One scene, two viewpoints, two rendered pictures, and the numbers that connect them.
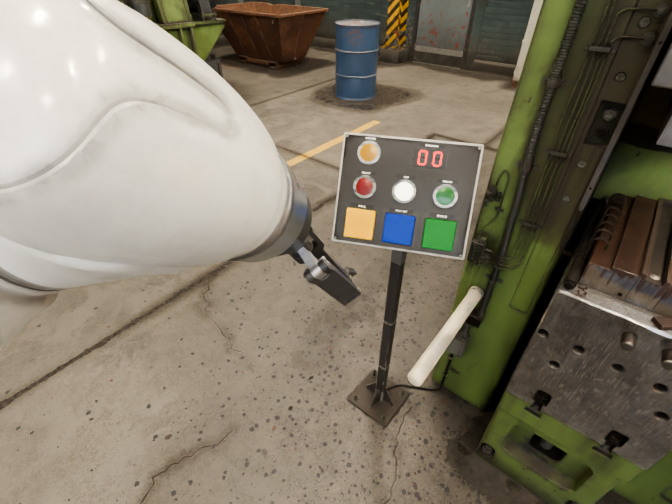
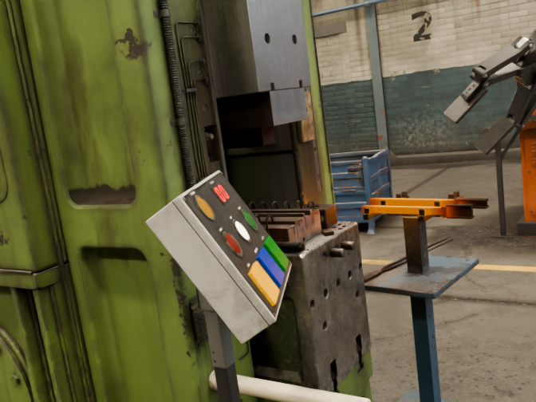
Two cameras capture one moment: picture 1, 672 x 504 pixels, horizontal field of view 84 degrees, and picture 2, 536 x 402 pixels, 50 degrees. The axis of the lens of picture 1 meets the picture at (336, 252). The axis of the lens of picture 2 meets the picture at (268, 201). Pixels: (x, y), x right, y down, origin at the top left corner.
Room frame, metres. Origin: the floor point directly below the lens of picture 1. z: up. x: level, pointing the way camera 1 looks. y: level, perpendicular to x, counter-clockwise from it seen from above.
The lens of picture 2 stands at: (0.86, 0.97, 1.34)
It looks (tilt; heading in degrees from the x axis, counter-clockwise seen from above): 10 degrees down; 265
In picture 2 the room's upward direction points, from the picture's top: 8 degrees counter-clockwise
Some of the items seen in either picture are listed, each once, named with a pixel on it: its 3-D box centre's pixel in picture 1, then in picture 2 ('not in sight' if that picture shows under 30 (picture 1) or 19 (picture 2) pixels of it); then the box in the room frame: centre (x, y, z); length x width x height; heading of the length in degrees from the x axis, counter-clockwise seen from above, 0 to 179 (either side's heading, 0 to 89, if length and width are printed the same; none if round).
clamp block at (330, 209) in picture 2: not in sight; (315, 216); (0.54, -0.86, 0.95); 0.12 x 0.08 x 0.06; 141
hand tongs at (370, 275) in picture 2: not in sight; (408, 258); (0.14, -1.16, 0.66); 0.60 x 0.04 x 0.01; 35
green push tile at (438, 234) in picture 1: (438, 234); (274, 254); (0.75, -0.26, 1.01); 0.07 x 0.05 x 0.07; 76
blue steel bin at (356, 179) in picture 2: not in sight; (325, 190); (-0.26, -4.73, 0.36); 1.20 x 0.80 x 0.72; 147
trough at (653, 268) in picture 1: (663, 236); (250, 214); (0.76, -0.83, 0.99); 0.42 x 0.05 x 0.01; 141
